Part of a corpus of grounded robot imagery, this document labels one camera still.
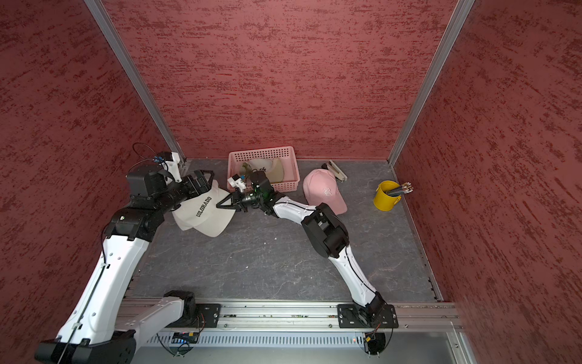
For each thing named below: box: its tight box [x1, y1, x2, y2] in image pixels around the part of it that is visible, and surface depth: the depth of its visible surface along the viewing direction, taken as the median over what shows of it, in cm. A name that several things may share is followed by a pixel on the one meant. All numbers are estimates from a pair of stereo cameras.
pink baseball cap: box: [303, 168, 348, 215], surface depth 104 cm
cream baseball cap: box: [172, 179, 236, 238], surface depth 81 cm
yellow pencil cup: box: [372, 180, 403, 212], surface depth 100 cm
